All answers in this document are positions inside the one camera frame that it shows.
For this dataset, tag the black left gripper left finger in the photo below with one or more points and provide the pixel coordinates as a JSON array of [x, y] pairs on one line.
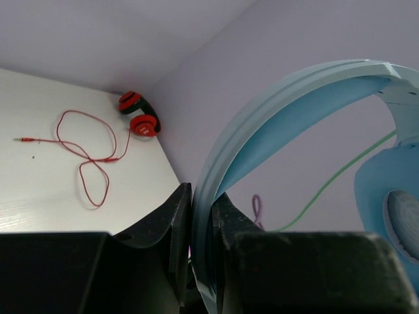
[[142, 269]]

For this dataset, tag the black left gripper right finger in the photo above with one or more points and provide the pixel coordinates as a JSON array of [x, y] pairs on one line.
[[304, 272]]

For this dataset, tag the light blue headphones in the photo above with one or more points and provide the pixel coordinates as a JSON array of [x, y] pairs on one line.
[[330, 148]]

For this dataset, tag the red black headphones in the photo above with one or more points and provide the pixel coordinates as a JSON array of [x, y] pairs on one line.
[[146, 123]]

